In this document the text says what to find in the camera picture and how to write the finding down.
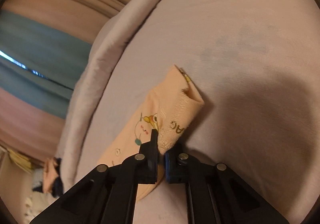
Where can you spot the grey folded quilt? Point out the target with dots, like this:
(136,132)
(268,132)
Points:
(103,58)

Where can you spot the white clothes pile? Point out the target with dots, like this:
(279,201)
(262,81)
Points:
(35,204)

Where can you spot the folded peach garment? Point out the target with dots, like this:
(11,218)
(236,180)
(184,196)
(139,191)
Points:
(50,174)

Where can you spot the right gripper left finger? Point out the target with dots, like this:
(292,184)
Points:
(106,194)

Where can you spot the peach cartoon print shirt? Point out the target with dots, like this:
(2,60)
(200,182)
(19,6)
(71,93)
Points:
(169,108)

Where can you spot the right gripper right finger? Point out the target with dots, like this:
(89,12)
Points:
(215,193)

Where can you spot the pink curtain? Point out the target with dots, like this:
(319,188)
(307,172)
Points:
(27,129)

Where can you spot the lavender bed sheet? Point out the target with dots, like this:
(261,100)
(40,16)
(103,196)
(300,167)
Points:
(256,66)

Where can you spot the folded navy garment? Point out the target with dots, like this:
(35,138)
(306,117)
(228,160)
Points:
(57,189)

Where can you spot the yellow pleated lampshade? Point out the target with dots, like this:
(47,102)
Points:
(22,161)

